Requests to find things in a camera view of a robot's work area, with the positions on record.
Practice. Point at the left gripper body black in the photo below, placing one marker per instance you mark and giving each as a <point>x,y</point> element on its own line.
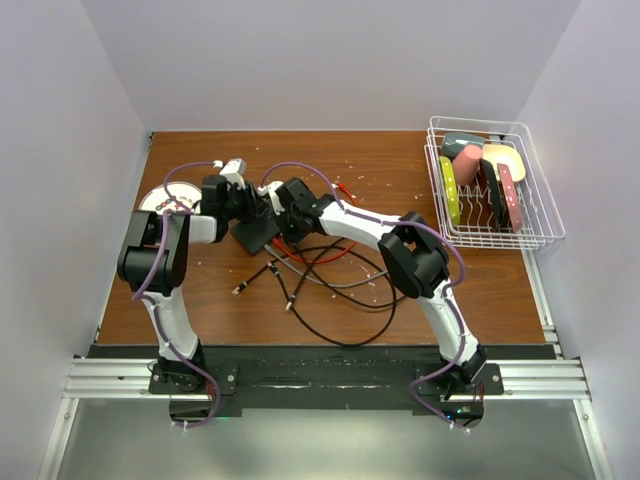
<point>239,204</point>

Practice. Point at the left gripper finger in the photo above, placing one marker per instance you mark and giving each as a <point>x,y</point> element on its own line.
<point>256,202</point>
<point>261,218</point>

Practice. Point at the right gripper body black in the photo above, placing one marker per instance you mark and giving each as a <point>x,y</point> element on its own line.
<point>292,230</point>

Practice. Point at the black network switch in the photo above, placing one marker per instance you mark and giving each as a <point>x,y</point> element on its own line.
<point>254,235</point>

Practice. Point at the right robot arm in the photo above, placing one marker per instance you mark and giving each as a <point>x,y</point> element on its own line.
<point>414,257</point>

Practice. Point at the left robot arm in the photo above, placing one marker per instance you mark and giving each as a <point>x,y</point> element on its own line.
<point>154,256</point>

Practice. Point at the white patterned plate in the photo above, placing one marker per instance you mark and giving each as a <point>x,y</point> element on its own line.
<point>181,196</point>

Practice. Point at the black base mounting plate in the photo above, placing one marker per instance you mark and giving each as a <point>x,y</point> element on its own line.
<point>374,377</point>

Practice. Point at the yellow-green plate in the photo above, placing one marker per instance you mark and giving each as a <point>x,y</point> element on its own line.
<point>451,190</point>

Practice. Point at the dark teal bowl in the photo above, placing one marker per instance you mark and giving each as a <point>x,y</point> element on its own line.
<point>454,142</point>

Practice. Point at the pink cup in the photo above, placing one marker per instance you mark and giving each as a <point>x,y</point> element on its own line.
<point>465,165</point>

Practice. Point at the cream square plate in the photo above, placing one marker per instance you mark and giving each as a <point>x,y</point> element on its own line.
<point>503,154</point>

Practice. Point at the red dotted plate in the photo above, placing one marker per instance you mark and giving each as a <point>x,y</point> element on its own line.
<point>511,198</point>

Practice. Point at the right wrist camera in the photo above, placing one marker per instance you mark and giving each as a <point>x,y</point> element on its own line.
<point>269,192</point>

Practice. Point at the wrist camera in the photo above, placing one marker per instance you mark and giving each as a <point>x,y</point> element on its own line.
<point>233,170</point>
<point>269,192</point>

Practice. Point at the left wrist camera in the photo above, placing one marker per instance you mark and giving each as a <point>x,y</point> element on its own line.
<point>233,170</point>

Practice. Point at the white wire dish rack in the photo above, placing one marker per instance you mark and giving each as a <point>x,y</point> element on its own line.
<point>542,223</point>

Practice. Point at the aluminium frame rail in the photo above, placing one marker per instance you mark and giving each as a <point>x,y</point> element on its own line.
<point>110,426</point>

